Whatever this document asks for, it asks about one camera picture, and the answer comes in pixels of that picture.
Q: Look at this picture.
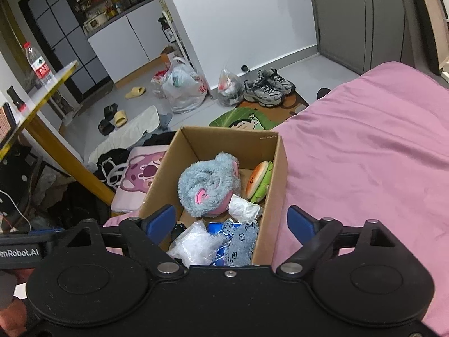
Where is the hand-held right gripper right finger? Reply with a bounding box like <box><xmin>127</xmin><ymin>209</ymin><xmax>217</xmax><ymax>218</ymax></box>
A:
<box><xmin>276</xmin><ymin>204</ymin><xmax>398</xmax><ymax>278</ymax></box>

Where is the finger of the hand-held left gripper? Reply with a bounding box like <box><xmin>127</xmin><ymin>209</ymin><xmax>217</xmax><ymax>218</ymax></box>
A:
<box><xmin>29</xmin><ymin>228</ymin><xmax>66</xmax><ymax>238</ymax></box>

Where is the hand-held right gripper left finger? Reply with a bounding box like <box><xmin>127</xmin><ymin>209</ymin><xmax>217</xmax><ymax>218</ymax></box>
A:
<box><xmin>65</xmin><ymin>204</ymin><xmax>185</xmax><ymax>279</ymax></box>

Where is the clear plastic bag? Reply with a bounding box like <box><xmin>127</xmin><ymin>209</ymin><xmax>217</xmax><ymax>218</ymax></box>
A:
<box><xmin>166</xmin><ymin>222</ymin><xmax>228</xmax><ymax>267</ymax></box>

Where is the brown cardboard box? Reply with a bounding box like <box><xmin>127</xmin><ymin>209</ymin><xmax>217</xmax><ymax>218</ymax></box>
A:
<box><xmin>138</xmin><ymin>126</ymin><xmax>288</xmax><ymax>265</ymax></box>

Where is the white tissue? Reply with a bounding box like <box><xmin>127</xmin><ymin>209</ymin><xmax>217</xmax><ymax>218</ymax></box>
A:
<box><xmin>229</xmin><ymin>194</ymin><xmax>263</xmax><ymax>222</ymax></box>

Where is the burger plush toy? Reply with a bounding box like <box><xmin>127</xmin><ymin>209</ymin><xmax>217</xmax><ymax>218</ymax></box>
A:
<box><xmin>246</xmin><ymin>161</ymin><xmax>274</xmax><ymax>203</ymax></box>

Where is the grey and pink plush toy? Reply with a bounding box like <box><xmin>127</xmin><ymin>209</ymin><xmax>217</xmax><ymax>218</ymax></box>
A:
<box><xmin>178</xmin><ymin>152</ymin><xmax>241</xmax><ymax>217</ymax></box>

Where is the grey patterned sock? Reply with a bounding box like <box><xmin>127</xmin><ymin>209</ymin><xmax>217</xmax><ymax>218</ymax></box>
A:
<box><xmin>221</xmin><ymin>218</ymin><xmax>259</xmax><ymax>267</ymax></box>

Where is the person's left hand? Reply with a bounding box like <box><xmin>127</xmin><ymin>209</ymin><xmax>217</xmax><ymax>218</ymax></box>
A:
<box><xmin>0</xmin><ymin>268</ymin><xmax>36</xmax><ymax>329</ymax></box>

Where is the dark cloth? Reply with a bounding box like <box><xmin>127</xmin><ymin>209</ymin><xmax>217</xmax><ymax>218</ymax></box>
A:
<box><xmin>45</xmin><ymin>179</ymin><xmax>113</xmax><ymax>229</ymax></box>

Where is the pink bear cushion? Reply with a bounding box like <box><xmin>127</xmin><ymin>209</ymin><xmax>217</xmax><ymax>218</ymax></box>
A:
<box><xmin>111</xmin><ymin>145</ymin><xmax>169</xmax><ymax>215</ymax></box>

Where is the black chair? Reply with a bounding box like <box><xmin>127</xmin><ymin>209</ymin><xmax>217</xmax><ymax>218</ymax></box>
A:
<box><xmin>0</xmin><ymin>144</ymin><xmax>46</xmax><ymax>232</ymax></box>

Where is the black and white tote bag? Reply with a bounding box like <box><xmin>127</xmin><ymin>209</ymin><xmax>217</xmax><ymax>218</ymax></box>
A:
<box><xmin>96</xmin><ymin>148</ymin><xmax>130</xmax><ymax>192</ymax></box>

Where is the black clothes pile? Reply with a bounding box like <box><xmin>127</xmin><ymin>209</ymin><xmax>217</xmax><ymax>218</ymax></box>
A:
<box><xmin>144</xmin><ymin>131</ymin><xmax>176</xmax><ymax>146</ymax></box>

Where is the white towel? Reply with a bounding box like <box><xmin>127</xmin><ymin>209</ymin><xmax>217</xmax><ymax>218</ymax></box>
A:
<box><xmin>88</xmin><ymin>105</ymin><xmax>160</xmax><ymax>162</ymax></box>

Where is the pink bed sheet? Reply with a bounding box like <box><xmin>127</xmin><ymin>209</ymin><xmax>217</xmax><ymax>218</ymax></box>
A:
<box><xmin>105</xmin><ymin>61</ymin><xmax>449</xmax><ymax>337</ymax></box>

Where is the green cartoon floor mat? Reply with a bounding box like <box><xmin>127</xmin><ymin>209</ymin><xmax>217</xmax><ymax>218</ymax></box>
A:
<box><xmin>209</xmin><ymin>91</ymin><xmax>309</xmax><ymax>132</ymax></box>

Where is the black red-banded bottle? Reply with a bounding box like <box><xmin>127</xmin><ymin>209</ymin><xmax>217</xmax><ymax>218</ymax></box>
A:
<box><xmin>7</xmin><ymin>86</ymin><xmax>27</xmax><ymax>113</ymax></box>

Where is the large white plastic bag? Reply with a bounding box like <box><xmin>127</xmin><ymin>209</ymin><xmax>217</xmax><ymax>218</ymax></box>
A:
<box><xmin>161</xmin><ymin>56</ymin><xmax>208</xmax><ymax>113</ymax></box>

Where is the grey sneaker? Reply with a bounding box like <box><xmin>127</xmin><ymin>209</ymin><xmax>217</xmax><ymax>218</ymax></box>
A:
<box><xmin>243</xmin><ymin>79</ymin><xmax>285</xmax><ymax>108</ymax></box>
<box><xmin>258</xmin><ymin>68</ymin><xmax>296</xmax><ymax>95</ymax></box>

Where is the round white yellow-legged table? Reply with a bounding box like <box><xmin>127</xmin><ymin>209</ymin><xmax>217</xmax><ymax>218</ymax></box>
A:
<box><xmin>0</xmin><ymin>60</ymin><xmax>116</xmax><ymax>204</ymax></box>

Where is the small clear trash bag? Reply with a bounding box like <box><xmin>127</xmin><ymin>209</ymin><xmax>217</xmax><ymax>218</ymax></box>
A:
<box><xmin>217</xmin><ymin>68</ymin><xmax>245</xmax><ymax>106</ymax></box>

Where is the red label water bottle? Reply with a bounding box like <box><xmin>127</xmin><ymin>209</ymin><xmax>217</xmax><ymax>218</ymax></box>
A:
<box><xmin>23</xmin><ymin>41</ymin><xmax>54</xmax><ymax>86</ymax></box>

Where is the small open cardboard carton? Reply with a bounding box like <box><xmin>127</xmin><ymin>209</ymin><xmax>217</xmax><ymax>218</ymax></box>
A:
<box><xmin>159</xmin><ymin>45</ymin><xmax>176</xmax><ymax>64</ymax></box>

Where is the white narrow rack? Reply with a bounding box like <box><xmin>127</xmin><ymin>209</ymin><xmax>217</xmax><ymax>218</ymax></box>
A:
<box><xmin>159</xmin><ymin>0</ymin><xmax>193</xmax><ymax>67</ymax></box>

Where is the white kitchen cabinet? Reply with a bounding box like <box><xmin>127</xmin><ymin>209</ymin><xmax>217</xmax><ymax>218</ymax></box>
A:
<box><xmin>87</xmin><ymin>0</ymin><xmax>176</xmax><ymax>83</ymax></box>

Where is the black spray bottle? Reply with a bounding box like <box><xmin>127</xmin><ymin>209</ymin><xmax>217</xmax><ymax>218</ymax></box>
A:
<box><xmin>159</xmin><ymin>17</ymin><xmax>174</xmax><ymax>43</ymax></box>

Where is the black framed glass door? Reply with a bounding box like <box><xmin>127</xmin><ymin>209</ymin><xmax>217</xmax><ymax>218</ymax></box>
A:
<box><xmin>17</xmin><ymin>0</ymin><xmax>114</xmax><ymax>104</ymax></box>

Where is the beige rice cooker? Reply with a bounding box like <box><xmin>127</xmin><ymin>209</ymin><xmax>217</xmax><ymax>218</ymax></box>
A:
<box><xmin>83</xmin><ymin>11</ymin><xmax>107</xmax><ymax>36</ymax></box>

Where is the grey door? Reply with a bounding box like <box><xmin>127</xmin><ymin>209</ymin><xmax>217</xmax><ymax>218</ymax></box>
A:
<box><xmin>307</xmin><ymin>0</ymin><xmax>414</xmax><ymax>74</ymax></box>

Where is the dark framed board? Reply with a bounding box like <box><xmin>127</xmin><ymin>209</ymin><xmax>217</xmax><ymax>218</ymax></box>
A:
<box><xmin>403</xmin><ymin>0</ymin><xmax>449</xmax><ymax>76</ymax></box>

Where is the white cable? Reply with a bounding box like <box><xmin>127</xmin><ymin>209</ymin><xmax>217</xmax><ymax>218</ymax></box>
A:
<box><xmin>0</xmin><ymin>190</ymin><xmax>29</xmax><ymax>232</ymax></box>

